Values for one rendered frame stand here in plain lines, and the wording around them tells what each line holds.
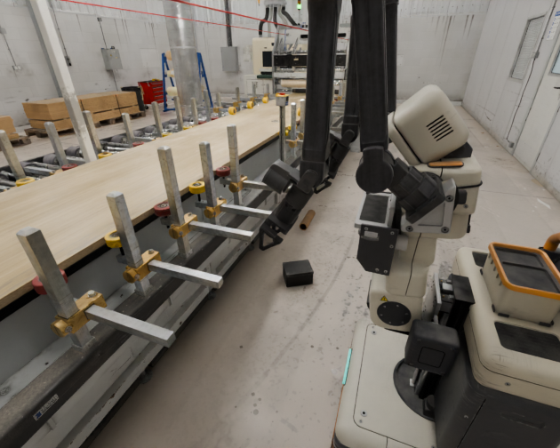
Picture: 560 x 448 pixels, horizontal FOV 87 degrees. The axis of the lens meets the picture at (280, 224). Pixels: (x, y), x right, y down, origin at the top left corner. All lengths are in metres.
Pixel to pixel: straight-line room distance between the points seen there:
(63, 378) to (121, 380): 0.65
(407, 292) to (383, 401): 0.55
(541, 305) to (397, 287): 0.35
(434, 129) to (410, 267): 0.41
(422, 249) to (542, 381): 0.40
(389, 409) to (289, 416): 0.49
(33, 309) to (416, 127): 1.23
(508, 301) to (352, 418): 0.69
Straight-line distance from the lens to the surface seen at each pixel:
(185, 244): 1.33
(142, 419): 1.77
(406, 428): 1.38
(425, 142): 0.80
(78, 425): 1.66
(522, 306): 1.06
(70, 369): 1.10
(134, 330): 0.93
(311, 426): 1.63
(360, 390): 1.41
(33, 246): 0.91
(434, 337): 1.01
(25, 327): 1.25
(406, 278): 0.98
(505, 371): 0.98
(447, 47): 11.51
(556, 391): 1.04
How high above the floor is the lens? 1.46
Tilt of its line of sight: 30 degrees down
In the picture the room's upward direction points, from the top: 1 degrees counter-clockwise
